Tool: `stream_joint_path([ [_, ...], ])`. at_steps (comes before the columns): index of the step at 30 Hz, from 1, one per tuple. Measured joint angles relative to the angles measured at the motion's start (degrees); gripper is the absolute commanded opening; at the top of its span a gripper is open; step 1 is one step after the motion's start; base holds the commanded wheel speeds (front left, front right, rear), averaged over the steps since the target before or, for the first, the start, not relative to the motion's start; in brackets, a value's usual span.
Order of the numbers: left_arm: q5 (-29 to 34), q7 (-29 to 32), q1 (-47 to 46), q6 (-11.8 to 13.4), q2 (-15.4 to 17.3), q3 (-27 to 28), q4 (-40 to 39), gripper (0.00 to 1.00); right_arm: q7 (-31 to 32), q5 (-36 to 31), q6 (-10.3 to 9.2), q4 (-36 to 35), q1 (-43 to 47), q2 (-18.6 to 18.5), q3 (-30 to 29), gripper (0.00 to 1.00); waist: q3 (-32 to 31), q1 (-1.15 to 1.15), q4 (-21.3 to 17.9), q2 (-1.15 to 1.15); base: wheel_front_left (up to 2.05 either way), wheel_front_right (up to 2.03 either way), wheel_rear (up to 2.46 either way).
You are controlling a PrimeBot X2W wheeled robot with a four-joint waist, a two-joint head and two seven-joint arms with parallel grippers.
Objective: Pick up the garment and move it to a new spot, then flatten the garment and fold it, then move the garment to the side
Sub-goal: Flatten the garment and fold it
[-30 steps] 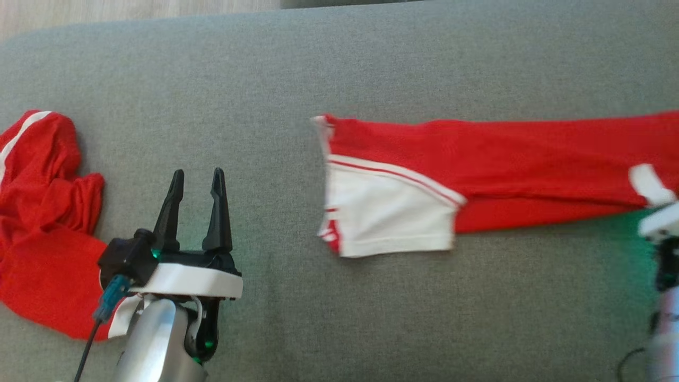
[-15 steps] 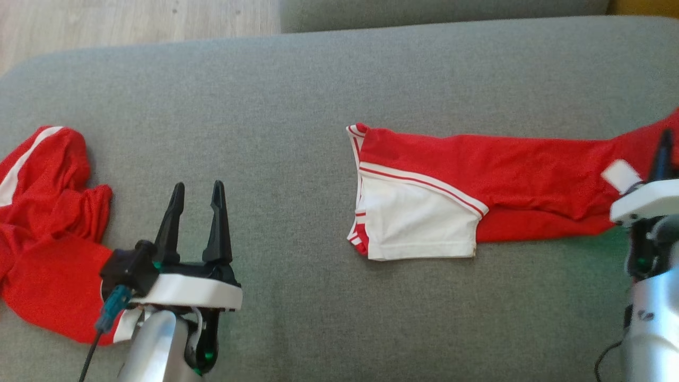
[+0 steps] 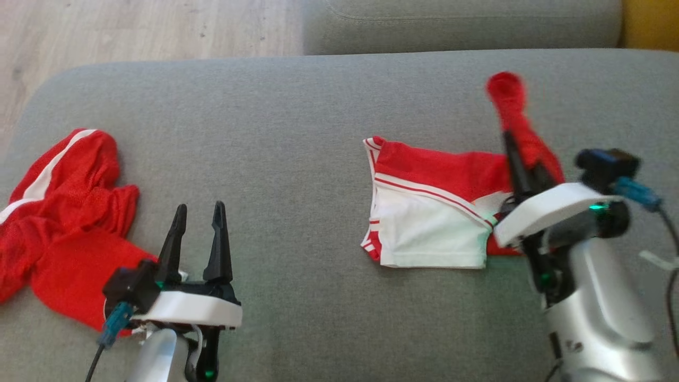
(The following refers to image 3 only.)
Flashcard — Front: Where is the left black cable teal plug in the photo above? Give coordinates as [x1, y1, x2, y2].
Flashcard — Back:
[85, 301, 134, 382]

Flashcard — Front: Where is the black cable teal plug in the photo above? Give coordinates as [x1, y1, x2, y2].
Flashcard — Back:
[85, 301, 134, 382]
[615, 177, 679, 359]

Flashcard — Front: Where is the grey sofa seat cushion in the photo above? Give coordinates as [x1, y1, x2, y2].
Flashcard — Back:
[0, 49, 679, 382]

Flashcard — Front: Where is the grey sofa back cushion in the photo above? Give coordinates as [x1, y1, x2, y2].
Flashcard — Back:
[301, 0, 624, 56]

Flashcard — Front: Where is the white cable tie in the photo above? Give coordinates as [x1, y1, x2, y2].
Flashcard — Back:
[638, 249, 679, 272]

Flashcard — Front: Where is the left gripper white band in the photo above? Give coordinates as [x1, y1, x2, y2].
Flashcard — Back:
[130, 201, 243, 332]

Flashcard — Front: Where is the right black cable teal plug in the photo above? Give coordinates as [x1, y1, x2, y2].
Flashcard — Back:
[615, 177, 679, 359]

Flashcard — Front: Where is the red white basketball jersey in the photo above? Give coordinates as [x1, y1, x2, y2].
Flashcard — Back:
[361, 72, 565, 270]

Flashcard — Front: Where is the red shorts white stripe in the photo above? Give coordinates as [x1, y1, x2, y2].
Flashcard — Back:
[0, 128, 160, 337]

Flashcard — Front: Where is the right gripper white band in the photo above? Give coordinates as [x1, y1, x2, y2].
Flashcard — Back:
[493, 130, 624, 249]

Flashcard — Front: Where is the yellow cushion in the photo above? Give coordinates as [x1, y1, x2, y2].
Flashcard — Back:
[621, 0, 679, 53]

